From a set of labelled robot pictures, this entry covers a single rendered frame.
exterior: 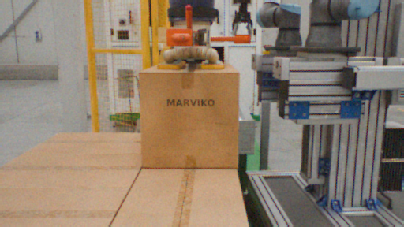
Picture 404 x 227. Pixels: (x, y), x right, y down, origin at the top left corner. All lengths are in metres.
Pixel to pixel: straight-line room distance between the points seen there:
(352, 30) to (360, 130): 0.49
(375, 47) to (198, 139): 0.96
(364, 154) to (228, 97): 0.84
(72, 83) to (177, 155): 1.65
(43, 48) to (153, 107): 10.19
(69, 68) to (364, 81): 2.16
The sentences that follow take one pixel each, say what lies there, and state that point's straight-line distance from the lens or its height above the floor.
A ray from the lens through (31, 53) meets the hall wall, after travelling 11.66.
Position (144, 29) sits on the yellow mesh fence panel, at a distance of 2.84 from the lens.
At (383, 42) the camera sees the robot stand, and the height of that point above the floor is 1.05.
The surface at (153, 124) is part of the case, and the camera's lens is 1.45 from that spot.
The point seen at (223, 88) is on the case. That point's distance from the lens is 1.41.
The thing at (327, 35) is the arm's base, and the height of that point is 1.09.
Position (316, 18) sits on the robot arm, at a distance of 1.60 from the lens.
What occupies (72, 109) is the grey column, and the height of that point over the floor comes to 0.54.
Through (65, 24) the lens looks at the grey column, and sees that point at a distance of 2.96.
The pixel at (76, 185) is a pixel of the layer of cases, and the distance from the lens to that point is 1.40.
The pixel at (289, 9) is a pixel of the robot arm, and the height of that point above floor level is 1.23.
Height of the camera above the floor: 1.06
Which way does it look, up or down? 12 degrees down
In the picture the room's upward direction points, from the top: straight up
